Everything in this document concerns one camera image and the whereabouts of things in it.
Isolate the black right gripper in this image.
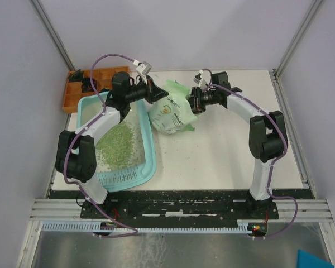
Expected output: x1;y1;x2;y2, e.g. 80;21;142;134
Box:
179;86;217;115

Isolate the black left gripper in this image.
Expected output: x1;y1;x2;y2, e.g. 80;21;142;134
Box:
126;75;170;104

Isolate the green cat litter bag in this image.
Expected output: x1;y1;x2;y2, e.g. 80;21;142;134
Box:
148;80;198;135

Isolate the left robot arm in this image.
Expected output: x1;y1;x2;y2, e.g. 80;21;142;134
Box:
55;72;169;218

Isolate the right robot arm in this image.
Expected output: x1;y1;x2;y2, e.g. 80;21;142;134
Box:
188;68;288;218

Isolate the teal plastic litter box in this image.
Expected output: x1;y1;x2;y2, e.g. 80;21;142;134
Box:
76;95;157;193

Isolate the green litter pellets pile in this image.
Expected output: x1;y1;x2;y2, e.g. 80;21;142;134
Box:
95;111;145;173

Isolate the small circuit board with LEDs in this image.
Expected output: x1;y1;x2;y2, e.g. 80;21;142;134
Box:
251;223;268;237

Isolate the blue foam pad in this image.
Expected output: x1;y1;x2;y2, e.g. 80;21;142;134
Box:
296;250;334;268

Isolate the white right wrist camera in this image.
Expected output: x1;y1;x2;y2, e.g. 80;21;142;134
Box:
193;70;208;90

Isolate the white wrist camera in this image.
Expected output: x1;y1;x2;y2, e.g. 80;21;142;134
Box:
133;59;152;83
193;70;208;90

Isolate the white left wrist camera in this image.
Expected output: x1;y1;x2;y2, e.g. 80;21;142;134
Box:
133;59;152;83

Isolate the black ring part in tray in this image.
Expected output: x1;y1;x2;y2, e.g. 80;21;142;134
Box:
81;77;94;93

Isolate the black mounting base plate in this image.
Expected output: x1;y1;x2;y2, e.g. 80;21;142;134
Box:
80;190;279;225

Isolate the light blue cable duct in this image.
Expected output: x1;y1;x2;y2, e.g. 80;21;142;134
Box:
41;217;251;234

